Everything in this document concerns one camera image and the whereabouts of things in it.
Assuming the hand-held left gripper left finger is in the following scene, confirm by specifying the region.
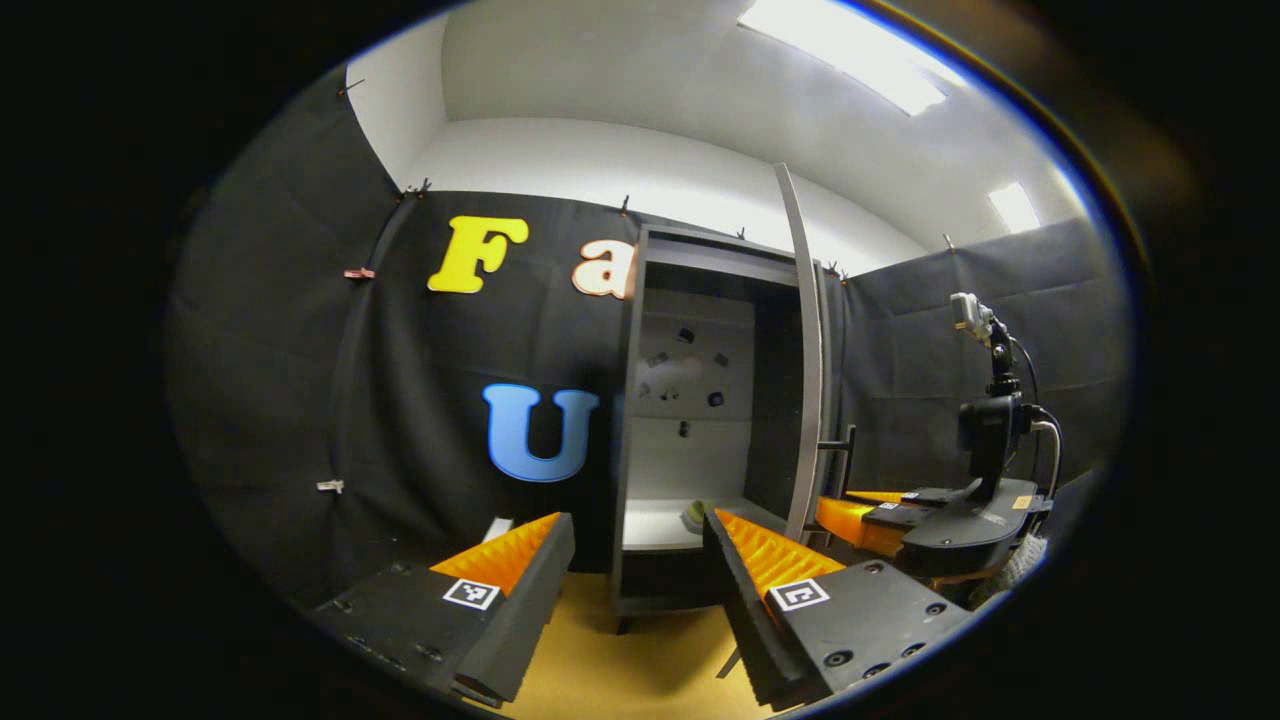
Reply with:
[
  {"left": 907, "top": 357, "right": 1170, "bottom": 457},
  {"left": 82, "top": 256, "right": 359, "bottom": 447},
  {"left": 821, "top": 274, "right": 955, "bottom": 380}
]
[{"left": 310, "top": 511, "right": 578, "bottom": 706}]

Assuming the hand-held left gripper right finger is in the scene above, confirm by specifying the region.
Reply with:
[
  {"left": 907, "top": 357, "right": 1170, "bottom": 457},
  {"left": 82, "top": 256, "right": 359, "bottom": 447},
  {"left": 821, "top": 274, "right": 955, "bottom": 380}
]
[{"left": 702, "top": 507, "right": 973, "bottom": 713}]

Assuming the dark grey cabinet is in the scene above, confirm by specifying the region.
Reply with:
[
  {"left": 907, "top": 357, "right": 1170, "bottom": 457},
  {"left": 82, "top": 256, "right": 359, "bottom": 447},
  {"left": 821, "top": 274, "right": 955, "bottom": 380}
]
[{"left": 610, "top": 222, "right": 831, "bottom": 636}]

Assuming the small ceiling light panel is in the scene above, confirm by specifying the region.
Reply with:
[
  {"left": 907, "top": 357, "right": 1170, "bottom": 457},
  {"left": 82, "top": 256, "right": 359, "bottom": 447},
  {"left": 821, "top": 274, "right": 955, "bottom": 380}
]
[{"left": 988, "top": 181, "right": 1043, "bottom": 235}]

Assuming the black backdrop cloth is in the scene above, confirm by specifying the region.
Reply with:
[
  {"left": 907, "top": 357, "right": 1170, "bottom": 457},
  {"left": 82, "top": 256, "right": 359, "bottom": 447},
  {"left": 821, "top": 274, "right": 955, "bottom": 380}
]
[{"left": 165, "top": 65, "right": 1136, "bottom": 611}]

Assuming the large ceiling light panel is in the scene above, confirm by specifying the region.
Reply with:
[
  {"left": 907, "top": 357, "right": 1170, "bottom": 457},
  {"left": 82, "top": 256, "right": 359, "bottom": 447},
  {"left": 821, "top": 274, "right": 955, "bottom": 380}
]
[{"left": 738, "top": 0, "right": 948, "bottom": 118}]

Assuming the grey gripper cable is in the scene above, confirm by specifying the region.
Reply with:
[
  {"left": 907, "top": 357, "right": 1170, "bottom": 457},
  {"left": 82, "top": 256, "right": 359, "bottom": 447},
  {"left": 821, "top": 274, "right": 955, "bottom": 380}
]
[{"left": 1028, "top": 406, "right": 1064, "bottom": 496}]

